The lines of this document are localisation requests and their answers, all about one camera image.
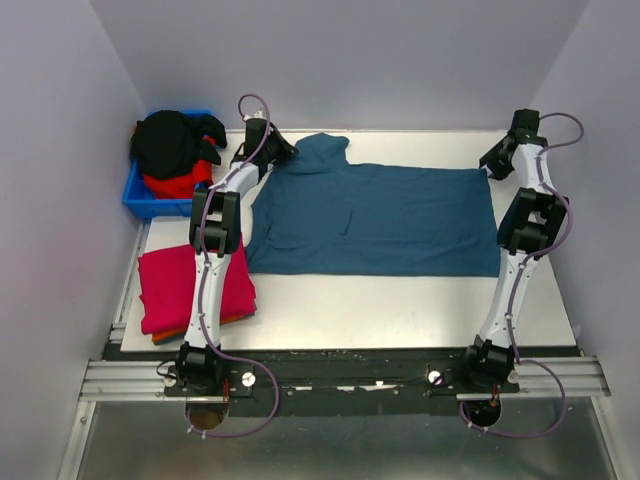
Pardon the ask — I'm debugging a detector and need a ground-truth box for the folded magenta t shirt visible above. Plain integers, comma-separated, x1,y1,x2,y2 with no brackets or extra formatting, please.
138,245,256,336

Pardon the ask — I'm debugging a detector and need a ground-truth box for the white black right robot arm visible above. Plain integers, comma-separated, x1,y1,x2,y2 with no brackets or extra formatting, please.
459,109,567,392

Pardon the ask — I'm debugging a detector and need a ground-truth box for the folded orange t shirt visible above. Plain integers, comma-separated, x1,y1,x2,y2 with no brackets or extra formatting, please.
151,312,254,345

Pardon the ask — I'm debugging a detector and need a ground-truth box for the aluminium frame rail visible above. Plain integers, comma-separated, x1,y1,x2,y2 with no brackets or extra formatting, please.
77,357,181,402

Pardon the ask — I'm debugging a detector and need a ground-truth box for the black crumpled garment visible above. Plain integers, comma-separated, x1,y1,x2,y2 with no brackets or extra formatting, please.
130,110,227,180

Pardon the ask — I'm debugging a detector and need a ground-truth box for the teal blue t shirt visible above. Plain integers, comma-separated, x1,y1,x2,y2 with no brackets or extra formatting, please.
245,133,500,278

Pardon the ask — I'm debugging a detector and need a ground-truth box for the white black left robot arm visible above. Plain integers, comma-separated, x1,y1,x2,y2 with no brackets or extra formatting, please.
176,115,298,395

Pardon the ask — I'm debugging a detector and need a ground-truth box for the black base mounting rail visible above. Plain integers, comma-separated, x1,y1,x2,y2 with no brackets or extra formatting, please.
162,347,521,419

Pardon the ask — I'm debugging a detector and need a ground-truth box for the red crumpled garment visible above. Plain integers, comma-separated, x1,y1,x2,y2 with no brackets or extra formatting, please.
138,134,220,199

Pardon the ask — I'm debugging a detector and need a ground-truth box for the blue plastic bin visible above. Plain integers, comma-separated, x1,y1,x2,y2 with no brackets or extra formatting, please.
122,110,212,219

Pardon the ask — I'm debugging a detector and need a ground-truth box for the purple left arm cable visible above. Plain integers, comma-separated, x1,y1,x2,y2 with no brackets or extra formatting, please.
192,93,281,441

